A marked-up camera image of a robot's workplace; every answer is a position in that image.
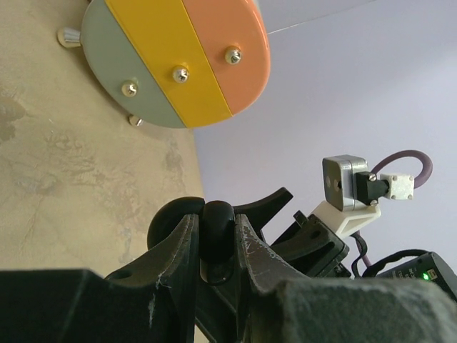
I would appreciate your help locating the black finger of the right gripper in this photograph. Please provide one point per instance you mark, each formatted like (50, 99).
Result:
(214, 317)
(262, 211)

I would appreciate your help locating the black earbud charging case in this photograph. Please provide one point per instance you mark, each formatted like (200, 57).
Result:
(216, 234)

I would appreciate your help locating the round cream drawer cabinet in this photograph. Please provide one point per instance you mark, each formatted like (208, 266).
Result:
(177, 64)

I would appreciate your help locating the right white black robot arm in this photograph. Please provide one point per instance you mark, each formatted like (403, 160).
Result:
(428, 266)

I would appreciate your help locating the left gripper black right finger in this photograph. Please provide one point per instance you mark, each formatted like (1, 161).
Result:
(277, 303)

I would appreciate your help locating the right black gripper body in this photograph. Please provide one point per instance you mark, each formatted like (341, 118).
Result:
(310, 247)

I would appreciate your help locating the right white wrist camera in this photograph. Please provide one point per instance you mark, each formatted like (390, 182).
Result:
(352, 193)

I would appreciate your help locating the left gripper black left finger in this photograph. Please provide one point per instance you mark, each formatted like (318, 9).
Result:
(152, 299)

